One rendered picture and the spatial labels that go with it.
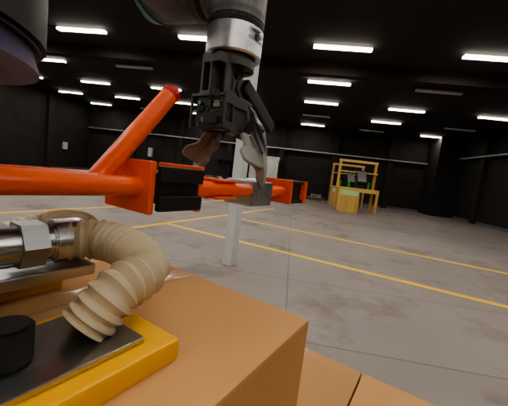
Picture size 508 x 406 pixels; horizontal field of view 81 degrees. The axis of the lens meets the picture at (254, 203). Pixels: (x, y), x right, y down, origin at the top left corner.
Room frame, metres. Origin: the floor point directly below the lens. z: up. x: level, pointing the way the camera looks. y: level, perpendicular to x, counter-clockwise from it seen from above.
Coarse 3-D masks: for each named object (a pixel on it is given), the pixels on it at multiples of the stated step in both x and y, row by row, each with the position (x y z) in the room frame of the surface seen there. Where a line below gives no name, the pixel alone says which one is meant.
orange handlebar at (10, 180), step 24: (0, 168) 0.22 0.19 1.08; (24, 168) 0.24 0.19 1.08; (48, 168) 0.28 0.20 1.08; (0, 192) 0.22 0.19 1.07; (24, 192) 0.23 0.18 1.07; (48, 192) 0.25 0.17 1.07; (72, 192) 0.26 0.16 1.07; (96, 192) 0.28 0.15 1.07; (120, 192) 0.30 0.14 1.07; (216, 192) 0.43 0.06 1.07; (240, 192) 0.48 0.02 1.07
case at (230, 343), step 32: (64, 288) 0.33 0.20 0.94; (160, 288) 0.36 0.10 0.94; (192, 288) 0.37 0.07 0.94; (224, 288) 0.38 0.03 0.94; (160, 320) 0.28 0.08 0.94; (192, 320) 0.29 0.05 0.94; (224, 320) 0.30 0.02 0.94; (256, 320) 0.31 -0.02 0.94; (288, 320) 0.32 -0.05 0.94; (192, 352) 0.24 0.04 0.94; (224, 352) 0.24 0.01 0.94; (256, 352) 0.25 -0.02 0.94; (288, 352) 0.28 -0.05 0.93; (160, 384) 0.20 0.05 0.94; (192, 384) 0.20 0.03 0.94; (224, 384) 0.20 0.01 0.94; (256, 384) 0.23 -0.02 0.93; (288, 384) 0.29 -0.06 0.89
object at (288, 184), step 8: (280, 184) 0.63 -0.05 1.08; (288, 184) 0.62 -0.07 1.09; (296, 184) 0.66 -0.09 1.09; (304, 184) 0.68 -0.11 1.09; (288, 192) 0.62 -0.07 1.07; (296, 192) 0.66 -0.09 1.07; (304, 192) 0.68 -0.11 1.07; (272, 200) 0.63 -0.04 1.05; (280, 200) 0.62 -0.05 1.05; (288, 200) 0.61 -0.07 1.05; (296, 200) 0.66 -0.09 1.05; (304, 200) 0.68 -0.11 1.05
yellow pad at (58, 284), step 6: (54, 282) 0.32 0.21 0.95; (60, 282) 0.33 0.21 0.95; (24, 288) 0.30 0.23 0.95; (30, 288) 0.30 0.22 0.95; (36, 288) 0.30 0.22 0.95; (42, 288) 0.31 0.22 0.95; (48, 288) 0.32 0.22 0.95; (54, 288) 0.32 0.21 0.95; (0, 294) 0.28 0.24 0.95; (6, 294) 0.28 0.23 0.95; (12, 294) 0.29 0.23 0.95; (18, 294) 0.29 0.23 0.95; (24, 294) 0.30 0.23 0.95; (30, 294) 0.30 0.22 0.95; (0, 300) 0.28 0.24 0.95; (6, 300) 0.28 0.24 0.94
